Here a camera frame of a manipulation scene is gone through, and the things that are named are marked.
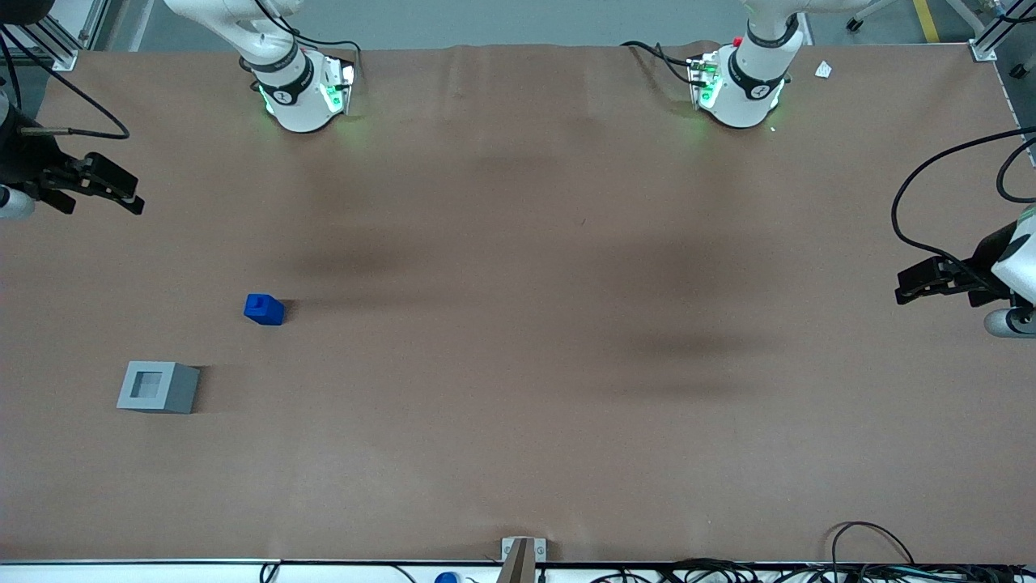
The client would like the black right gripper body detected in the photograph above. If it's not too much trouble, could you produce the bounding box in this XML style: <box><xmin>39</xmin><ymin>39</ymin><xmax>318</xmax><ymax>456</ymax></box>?
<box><xmin>0</xmin><ymin>104</ymin><xmax>88</xmax><ymax>213</ymax></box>

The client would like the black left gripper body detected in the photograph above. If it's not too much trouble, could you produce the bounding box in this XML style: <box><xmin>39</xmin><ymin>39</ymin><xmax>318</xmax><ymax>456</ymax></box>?
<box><xmin>960</xmin><ymin>220</ymin><xmax>1022</xmax><ymax>309</ymax></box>

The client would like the blue plastic part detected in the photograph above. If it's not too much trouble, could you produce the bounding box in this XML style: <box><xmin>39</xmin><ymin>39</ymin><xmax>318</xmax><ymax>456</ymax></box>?
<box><xmin>244</xmin><ymin>293</ymin><xmax>286</xmax><ymax>326</ymax></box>

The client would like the gray square base block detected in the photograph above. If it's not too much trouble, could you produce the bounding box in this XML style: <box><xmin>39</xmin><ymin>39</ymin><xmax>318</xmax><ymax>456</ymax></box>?
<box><xmin>117</xmin><ymin>361</ymin><xmax>201</xmax><ymax>415</ymax></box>

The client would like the brown table mat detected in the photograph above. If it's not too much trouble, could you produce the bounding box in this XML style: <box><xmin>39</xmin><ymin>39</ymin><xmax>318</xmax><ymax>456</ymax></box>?
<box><xmin>0</xmin><ymin>42</ymin><xmax>1036</xmax><ymax>564</ymax></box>

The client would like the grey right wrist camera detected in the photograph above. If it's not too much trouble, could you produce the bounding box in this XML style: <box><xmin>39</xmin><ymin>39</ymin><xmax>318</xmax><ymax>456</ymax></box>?
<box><xmin>0</xmin><ymin>185</ymin><xmax>36</xmax><ymax>220</ymax></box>

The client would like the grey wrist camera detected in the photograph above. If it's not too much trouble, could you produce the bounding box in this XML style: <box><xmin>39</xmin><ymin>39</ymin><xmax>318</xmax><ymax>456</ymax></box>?
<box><xmin>983</xmin><ymin>306</ymin><xmax>1036</xmax><ymax>338</ymax></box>
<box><xmin>0</xmin><ymin>185</ymin><xmax>36</xmax><ymax>220</ymax></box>

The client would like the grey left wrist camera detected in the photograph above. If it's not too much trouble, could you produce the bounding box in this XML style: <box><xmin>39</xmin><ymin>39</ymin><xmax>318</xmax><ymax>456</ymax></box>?
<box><xmin>983</xmin><ymin>306</ymin><xmax>1036</xmax><ymax>338</ymax></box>

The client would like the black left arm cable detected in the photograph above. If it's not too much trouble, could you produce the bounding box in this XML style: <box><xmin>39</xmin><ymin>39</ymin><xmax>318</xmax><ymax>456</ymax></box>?
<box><xmin>891</xmin><ymin>126</ymin><xmax>1036</xmax><ymax>280</ymax></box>

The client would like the short black curved cable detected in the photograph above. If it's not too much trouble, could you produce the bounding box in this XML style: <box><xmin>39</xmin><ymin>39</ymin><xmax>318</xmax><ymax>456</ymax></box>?
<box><xmin>996</xmin><ymin>136</ymin><xmax>1036</xmax><ymax>204</ymax></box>

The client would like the aluminium frame post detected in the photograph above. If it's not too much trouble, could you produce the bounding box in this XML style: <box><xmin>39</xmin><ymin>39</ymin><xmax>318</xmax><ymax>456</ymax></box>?
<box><xmin>967</xmin><ymin>0</ymin><xmax>1036</xmax><ymax>62</ymax></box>
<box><xmin>0</xmin><ymin>0</ymin><xmax>106</xmax><ymax>72</ymax></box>

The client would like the black looped cable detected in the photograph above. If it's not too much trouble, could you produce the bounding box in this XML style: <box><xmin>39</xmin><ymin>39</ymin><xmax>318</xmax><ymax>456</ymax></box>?
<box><xmin>829</xmin><ymin>521</ymin><xmax>917</xmax><ymax>566</ymax></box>

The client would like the black cable tangle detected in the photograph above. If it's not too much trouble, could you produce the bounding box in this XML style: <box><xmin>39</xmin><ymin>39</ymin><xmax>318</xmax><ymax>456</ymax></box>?
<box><xmin>591</xmin><ymin>557</ymin><xmax>1036</xmax><ymax>583</ymax></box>

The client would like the black left base cable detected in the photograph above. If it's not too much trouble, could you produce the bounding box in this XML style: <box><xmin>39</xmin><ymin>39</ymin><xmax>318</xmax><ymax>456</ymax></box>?
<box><xmin>620</xmin><ymin>40</ymin><xmax>702</xmax><ymax>87</ymax></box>

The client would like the grey metal camera bracket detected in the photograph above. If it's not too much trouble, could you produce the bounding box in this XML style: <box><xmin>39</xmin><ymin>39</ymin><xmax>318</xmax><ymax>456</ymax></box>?
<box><xmin>497</xmin><ymin>536</ymin><xmax>547</xmax><ymax>583</ymax></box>

